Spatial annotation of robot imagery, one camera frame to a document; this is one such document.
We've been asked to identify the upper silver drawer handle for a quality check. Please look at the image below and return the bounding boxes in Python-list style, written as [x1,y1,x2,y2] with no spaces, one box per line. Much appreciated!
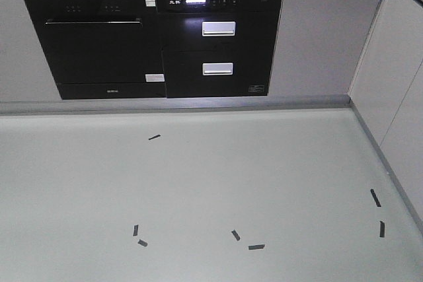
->
[202,21,236,37]

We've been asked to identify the black disinfection cabinet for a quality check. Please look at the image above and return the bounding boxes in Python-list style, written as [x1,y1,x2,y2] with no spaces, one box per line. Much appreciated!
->
[157,0,282,98]

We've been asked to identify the black floor tape strip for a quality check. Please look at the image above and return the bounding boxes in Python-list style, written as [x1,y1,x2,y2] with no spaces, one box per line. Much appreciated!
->
[231,230,241,241]
[370,188,381,207]
[379,221,385,238]
[248,244,265,250]

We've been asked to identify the silver drawer handle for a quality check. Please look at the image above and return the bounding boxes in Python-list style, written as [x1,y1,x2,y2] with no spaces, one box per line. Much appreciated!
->
[202,63,233,76]
[202,21,236,37]

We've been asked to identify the lower silver drawer handle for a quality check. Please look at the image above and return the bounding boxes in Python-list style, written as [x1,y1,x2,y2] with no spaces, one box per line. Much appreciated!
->
[202,63,233,76]

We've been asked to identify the black built-in dishwasher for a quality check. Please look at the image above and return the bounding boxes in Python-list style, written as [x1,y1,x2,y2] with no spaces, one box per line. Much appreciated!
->
[24,0,166,100]

